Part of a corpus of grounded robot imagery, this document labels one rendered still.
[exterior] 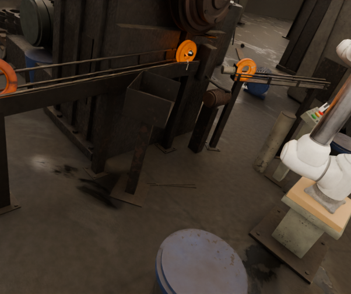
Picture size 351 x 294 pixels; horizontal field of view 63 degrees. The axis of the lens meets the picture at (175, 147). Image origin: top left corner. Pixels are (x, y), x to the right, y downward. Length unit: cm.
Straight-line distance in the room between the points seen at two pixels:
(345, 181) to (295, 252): 53
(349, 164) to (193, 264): 94
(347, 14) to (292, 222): 304
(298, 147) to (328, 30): 291
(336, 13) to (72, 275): 396
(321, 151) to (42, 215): 142
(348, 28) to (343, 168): 284
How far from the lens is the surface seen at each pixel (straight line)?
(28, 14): 274
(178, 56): 182
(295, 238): 184
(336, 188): 165
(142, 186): 182
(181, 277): 98
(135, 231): 159
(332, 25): 431
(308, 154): 154
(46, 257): 148
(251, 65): 218
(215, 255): 107
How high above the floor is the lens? 123
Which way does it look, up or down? 33 degrees down
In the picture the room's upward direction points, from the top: 18 degrees clockwise
